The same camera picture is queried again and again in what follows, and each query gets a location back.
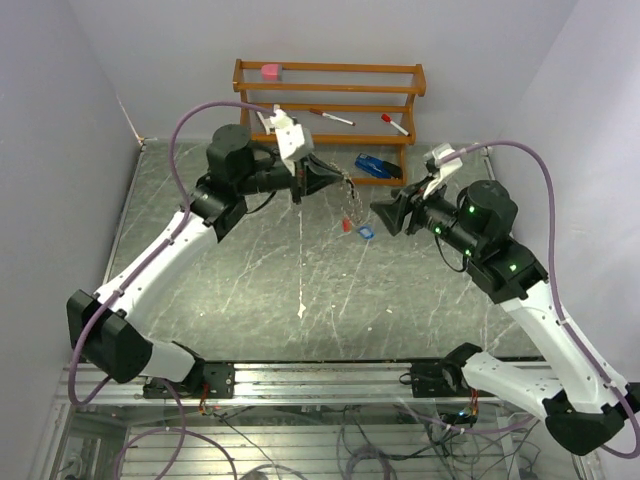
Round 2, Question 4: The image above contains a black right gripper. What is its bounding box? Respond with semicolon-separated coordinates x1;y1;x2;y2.
371;173;482;258

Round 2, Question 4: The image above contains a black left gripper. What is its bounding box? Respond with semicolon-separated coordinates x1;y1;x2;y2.
236;153;344;205

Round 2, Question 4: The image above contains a blue key tag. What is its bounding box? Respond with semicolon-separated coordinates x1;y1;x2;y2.
358;226;375;240

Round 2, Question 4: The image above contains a round metal keyring disc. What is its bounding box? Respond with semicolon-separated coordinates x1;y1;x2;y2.
329;162;366;227

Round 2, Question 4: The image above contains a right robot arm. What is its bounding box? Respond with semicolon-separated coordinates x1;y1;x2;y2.
371;180;639;456

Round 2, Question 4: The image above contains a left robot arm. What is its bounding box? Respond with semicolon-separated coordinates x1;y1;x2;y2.
66;124;344;397

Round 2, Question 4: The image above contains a blue stapler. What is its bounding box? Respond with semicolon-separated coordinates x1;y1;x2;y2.
354;153;404;179

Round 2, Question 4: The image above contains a red white marker pen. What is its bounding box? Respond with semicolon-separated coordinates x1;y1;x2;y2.
309;108;356;127

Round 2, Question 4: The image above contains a wooden shelf rack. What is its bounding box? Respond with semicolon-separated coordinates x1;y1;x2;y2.
232;59;427;186

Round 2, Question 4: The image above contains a white plastic clamp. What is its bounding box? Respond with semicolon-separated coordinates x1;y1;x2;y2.
256;104;283;135

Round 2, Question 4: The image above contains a red capped white marker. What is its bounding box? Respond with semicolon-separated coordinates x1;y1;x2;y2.
381;114;410;136

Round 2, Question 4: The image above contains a pink eraser block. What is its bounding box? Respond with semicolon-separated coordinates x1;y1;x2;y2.
260;63;282;82

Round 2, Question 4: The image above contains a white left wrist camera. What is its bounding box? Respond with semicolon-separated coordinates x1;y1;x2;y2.
270;108;314;162

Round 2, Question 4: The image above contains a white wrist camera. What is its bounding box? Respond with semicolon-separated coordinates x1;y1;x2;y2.
423;143;462;200
270;108;314;162

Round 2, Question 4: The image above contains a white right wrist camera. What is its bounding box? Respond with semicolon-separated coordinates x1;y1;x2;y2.
423;143;462;200

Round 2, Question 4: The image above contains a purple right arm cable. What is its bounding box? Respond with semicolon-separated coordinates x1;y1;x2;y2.
442;140;640;460

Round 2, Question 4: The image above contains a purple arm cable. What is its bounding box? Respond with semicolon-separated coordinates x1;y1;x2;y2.
68;101;276;405
442;140;640;460

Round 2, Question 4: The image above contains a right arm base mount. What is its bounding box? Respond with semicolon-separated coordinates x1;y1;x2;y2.
398;343;483;398

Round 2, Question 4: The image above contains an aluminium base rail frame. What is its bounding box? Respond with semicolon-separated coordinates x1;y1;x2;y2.
75;361;560;406

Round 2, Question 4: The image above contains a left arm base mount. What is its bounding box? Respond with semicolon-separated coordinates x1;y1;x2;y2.
143;360;236;399

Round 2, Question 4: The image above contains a purple cable loop below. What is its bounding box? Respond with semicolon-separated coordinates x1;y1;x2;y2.
112;384;236;480

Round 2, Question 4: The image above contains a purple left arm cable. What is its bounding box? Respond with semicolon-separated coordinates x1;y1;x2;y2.
68;101;276;405

